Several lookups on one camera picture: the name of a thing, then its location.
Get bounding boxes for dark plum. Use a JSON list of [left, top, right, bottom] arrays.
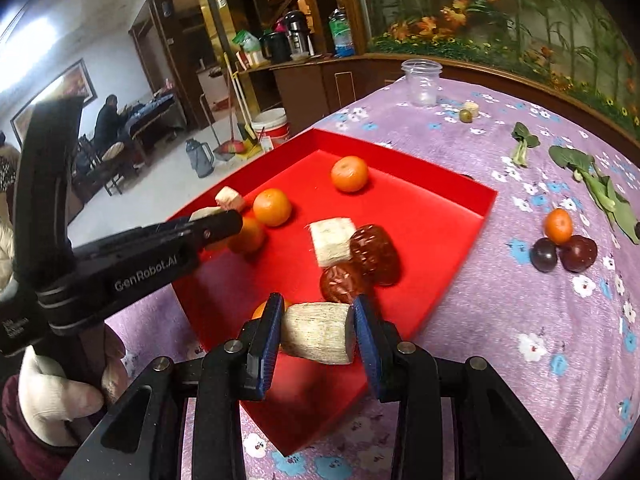
[[529, 238, 559, 273]]

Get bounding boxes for orange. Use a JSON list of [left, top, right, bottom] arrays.
[[252, 188, 293, 227], [330, 155, 370, 193], [204, 216, 266, 255], [544, 208, 574, 244], [251, 299, 293, 321]]

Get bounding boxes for purple floral tablecloth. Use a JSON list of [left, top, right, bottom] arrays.
[[105, 77, 640, 480]]

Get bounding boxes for person's left hand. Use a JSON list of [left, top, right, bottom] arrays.
[[17, 327, 128, 448]]

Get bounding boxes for large red date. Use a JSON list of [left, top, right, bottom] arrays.
[[558, 234, 599, 274]]

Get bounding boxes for small bok choy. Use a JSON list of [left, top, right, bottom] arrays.
[[511, 121, 542, 168]]

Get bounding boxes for green packet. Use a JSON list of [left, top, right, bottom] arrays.
[[232, 30, 263, 68]]

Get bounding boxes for long green vegetable leaves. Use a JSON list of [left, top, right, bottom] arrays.
[[580, 162, 640, 246]]

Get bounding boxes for black thermos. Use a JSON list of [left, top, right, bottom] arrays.
[[282, 10, 315, 58]]

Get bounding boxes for wooden side counter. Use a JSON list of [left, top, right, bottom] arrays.
[[240, 52, 401, 136]]

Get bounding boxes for broom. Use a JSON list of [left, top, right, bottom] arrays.
[[214, 52, 261, 157]]

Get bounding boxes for glass case with artificial plants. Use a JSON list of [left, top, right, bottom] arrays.
[[350, 0, 640, 126]]

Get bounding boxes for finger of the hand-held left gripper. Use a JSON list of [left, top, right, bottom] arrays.
[[352, 294, 576, 480], [60, 292, 286, 480]]

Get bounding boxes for plastic water bottle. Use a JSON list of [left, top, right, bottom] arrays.
[[328, 8, 356, 58]]

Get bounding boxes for clear plastic cup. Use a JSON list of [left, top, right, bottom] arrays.
[[401, 59, 443, 107]]

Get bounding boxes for black kettle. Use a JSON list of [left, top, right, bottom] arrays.
[[260, 30, 292, 64]]

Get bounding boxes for grey kettle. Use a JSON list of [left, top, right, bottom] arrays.
[[185, 138, 216, 178]]

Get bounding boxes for framed wall picture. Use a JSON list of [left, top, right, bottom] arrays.
[[10, 58, 97, 133]]

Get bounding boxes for white bucket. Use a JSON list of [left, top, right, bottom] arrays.
[[251, 108, 292, 151]]

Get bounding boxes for wooden chair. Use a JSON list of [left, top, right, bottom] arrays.
[[75, 135, 131, 196]]

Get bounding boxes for red box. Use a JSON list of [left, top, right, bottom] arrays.
[[167, 127, 498, 457]]

